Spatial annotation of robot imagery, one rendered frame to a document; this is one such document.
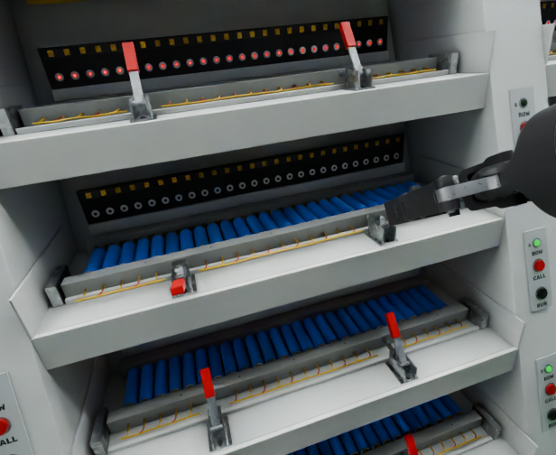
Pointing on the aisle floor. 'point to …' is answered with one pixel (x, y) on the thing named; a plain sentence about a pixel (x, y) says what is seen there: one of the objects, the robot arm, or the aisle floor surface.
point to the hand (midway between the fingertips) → (412, 207)
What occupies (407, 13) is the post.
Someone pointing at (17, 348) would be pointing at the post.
